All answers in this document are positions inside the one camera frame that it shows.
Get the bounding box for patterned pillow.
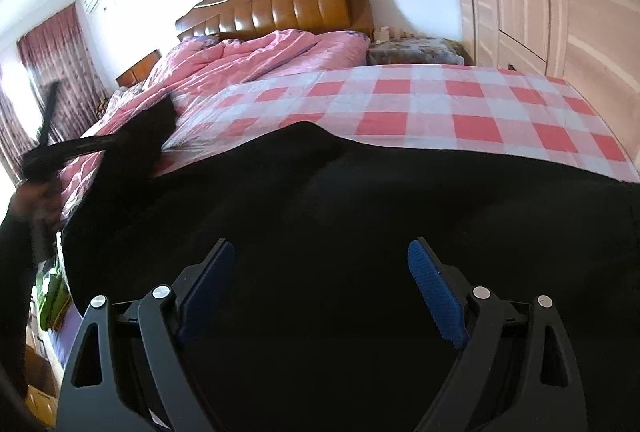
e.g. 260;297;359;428
179;35;222;49

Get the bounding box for cardboard box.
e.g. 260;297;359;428
24;346;59;429

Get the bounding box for light wooden wardrobe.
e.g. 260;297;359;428
442;0;640;185

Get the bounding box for nightstand with floral cloth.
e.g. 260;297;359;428
366;37;472;67

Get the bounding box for pink quilt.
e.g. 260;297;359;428
57;28;372;219

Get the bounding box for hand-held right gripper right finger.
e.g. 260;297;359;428
407;237;586;432

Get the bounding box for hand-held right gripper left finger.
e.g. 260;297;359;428
55;238;236;432

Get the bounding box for black pants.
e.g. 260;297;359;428
60;97;640;432

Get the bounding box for green bag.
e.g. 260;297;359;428
36;257;72;334

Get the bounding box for pink checked bed sheet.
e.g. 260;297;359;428
150;64;640;185

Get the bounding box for dark red patterned curtain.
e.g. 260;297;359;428
0;2;109;185

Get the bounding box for person's left hand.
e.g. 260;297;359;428
9;184;63;234

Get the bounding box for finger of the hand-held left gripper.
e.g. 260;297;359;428
47;134;132;165

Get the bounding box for wooden nightstand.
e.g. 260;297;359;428
115;49;162;88

